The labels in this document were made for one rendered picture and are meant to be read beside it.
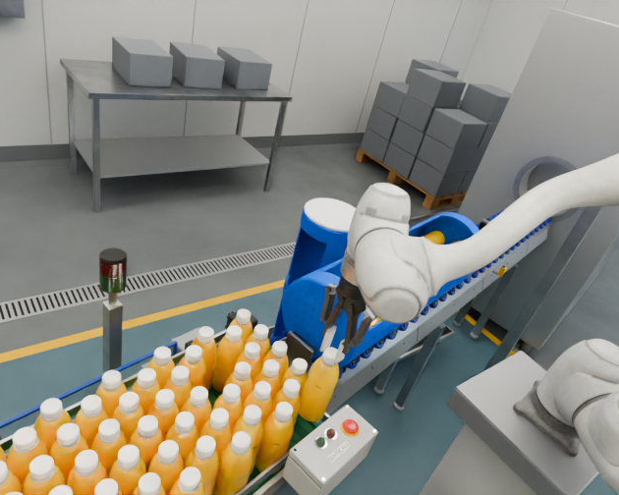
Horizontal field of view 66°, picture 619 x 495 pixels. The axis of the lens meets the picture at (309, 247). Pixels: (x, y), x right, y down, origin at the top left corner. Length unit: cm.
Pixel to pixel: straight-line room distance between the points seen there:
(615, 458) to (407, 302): 68
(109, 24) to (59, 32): 37
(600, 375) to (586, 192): 53
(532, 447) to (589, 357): 27
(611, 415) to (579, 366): 17
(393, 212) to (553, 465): 83
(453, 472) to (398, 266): 102
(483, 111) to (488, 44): 212
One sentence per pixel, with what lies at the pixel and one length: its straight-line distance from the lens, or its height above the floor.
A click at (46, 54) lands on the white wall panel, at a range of 428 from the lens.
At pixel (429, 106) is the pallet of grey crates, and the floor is 93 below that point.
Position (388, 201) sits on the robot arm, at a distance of 87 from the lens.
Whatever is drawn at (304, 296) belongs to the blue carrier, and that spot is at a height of 115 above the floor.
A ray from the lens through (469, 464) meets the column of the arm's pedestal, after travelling 161.
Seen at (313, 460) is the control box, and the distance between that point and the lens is 111.
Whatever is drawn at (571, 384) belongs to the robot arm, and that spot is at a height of 125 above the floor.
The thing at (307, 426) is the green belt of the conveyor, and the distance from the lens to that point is 140.
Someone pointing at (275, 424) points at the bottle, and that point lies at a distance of 116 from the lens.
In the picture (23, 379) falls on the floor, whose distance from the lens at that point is 269.
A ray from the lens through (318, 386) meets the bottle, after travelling 118.
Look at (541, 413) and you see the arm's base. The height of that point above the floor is 111.
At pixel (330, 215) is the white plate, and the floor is 104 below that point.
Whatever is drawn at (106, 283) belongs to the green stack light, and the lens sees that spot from 128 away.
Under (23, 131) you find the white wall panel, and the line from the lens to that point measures 444.
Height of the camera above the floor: 200
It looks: 32 degrees down
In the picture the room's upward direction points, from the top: 15 degrees clockwise
